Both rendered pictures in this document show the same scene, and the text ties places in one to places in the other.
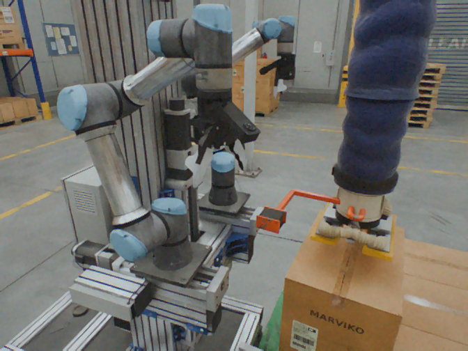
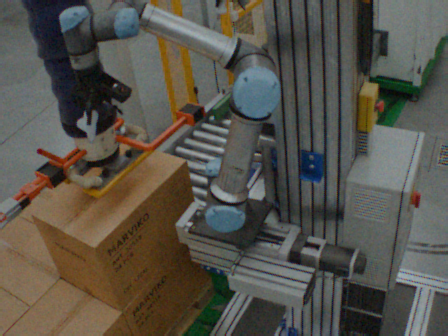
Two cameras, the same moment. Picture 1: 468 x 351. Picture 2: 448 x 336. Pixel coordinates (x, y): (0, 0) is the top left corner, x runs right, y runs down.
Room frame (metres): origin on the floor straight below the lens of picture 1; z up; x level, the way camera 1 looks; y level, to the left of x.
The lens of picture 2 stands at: (2.71, 0.29, 2.24)
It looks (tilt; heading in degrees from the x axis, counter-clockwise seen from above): 36 degrees down; 190
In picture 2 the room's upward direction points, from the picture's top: 8 degrees counter-clockwise
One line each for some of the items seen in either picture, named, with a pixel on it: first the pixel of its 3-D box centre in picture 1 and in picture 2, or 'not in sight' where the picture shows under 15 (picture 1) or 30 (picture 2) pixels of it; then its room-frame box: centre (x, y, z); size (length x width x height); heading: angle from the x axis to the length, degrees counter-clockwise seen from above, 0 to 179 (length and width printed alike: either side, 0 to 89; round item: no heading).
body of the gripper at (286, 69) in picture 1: (285, 67); (89, 84); (1.57, -0.26, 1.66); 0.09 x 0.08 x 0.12; 69
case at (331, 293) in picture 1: (345, 285); (120, 221); (1.12, -0.52, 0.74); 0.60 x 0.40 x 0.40; 153
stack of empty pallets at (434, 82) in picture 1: (406, 92); not in sight; (7.55, -4.09, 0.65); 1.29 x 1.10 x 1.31; 159
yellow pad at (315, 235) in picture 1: (331, 218); (118, 166); (1.16, -0.43, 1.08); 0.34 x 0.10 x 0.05; 152
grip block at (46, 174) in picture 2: not in sight; (51, 174); (1.34, -0.63, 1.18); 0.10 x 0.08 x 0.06; 62
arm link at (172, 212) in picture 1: (168, 218); not in sight; (0.94, 0.22, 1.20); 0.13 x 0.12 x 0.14; 147
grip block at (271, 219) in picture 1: (271, 219); (190, 114); (0.97, -0.14, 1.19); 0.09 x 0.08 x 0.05; 62
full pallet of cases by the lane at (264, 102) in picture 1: (257, 79); not in sight; (8.72, -0.69, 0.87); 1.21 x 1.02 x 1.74; 159
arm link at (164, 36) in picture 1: (180, 39); not in sight; (0.74, 0.11, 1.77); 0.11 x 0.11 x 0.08; 57
